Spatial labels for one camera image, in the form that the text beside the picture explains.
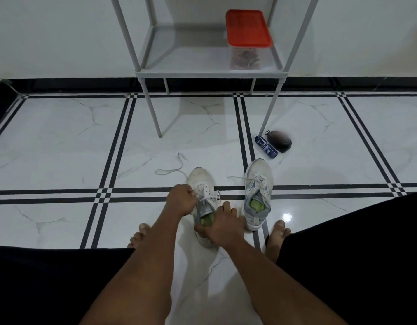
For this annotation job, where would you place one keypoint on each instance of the person's right hand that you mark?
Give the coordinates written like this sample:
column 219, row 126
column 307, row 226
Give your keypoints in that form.
column 223, row 228

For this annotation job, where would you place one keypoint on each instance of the person's left hand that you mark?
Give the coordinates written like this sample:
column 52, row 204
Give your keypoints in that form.
column 181, row 201

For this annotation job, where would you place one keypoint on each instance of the grey white shoelace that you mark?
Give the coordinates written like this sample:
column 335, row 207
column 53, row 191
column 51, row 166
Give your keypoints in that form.
column 168, row 171
column 259, row 184

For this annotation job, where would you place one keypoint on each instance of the clear box with red lid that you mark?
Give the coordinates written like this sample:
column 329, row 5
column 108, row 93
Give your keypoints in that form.
column 247, row 59

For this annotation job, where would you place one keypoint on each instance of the clear container with red lid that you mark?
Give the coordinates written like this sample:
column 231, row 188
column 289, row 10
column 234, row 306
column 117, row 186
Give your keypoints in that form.
column 248, row 27

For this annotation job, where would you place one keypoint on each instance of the person's right forearm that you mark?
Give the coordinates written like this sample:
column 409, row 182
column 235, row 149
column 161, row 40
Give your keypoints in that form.
column 283, row 287

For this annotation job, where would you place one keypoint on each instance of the person's left forearm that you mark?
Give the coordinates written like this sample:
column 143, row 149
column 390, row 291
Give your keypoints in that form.
column 134, row 274

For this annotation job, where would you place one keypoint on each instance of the person's right foot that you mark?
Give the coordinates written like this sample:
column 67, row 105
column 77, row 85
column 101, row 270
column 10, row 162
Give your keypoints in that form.
column 276, row 240

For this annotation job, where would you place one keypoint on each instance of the person's foot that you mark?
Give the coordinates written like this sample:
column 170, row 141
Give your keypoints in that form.
column 139, row 236
column 276, row 240

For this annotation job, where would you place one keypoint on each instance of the person's left foot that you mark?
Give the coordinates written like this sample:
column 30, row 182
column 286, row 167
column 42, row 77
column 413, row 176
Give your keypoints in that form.
column 139, row 236

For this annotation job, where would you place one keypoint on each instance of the grey metal shelf rack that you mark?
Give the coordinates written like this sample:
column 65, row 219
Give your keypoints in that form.
column 212, row 74

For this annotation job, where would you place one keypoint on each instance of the black oval polish bottle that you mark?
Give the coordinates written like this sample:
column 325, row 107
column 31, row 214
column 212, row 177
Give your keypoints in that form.
column 279, row 141

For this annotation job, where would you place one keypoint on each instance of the black shorts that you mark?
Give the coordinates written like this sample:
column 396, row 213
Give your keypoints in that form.
column 364, row 260

